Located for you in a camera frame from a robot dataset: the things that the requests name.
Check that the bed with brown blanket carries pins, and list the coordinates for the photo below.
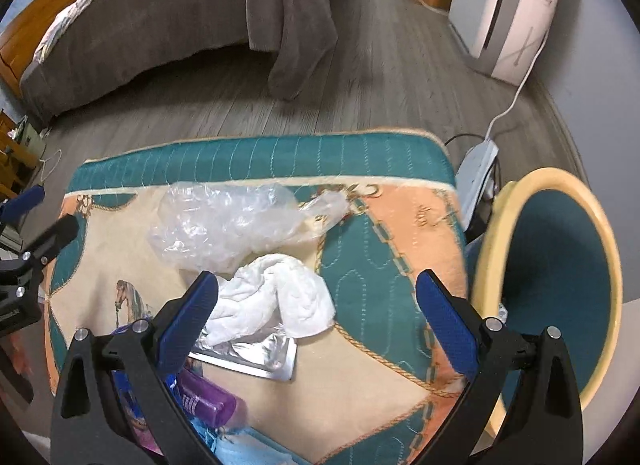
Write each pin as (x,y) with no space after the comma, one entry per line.
(175,10)

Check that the white air purifier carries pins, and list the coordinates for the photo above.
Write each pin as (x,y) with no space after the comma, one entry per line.
(500,5)

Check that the light blue printed quilt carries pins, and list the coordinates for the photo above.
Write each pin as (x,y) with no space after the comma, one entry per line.
(75,12)

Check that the blue packet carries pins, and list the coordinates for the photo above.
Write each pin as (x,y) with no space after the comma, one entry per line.
(127,400)

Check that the clear plastic bag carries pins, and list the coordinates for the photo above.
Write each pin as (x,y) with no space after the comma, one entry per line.
(220,225)

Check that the light blue face mask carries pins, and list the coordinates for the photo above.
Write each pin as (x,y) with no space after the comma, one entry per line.
(250,452)

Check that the wooden bed frame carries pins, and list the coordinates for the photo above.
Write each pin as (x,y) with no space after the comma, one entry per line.
(30,30)

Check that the yellow-rimmed teal trash bin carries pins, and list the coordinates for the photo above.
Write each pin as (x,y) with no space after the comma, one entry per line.
(550,245)

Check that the white power strip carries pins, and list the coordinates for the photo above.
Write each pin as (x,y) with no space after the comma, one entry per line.
(477,165)

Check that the silver blister pack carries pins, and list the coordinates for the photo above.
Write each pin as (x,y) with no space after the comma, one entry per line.
(260,355)

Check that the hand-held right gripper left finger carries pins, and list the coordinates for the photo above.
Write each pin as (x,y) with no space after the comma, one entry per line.
(192,315)

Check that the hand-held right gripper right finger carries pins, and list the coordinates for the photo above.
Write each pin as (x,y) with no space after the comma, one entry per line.
(445,320)

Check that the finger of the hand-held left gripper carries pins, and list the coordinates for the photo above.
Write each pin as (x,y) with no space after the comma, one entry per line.
(55,236)
(25,202)

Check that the teal and orange printed mat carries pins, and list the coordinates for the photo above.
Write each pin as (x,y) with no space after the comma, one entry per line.
(380,255)

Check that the wooden furniture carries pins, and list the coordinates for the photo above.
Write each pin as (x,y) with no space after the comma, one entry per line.
(12,160)

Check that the purple plastic bottle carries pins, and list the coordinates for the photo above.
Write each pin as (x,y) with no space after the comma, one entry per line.
(205,395)

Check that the white paper towel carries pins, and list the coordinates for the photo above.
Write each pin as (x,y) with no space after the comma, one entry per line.
(290,295)

